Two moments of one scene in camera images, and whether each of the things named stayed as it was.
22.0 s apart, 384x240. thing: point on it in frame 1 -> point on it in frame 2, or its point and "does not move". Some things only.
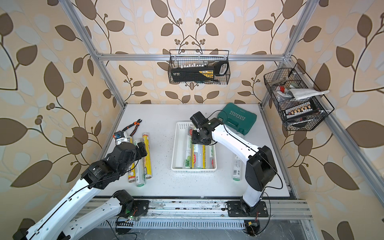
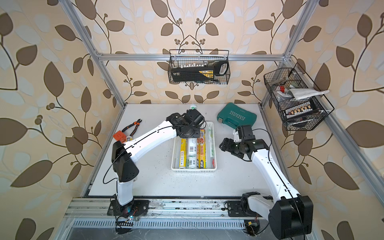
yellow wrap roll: x=147 y=160 -> x=182 y=153
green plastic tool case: x=234 y=115 does not move
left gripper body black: x=138 y=155 -> x=195 y=134
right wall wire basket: x=303 y=106 does not move
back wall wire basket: x=203 y=67 does not move
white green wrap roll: x=211 y=156 does not move
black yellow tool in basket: x=200 y=74 does not move
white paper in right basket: x=301 y=93 does not move
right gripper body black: x=198 y=137 -> x=234 y=147
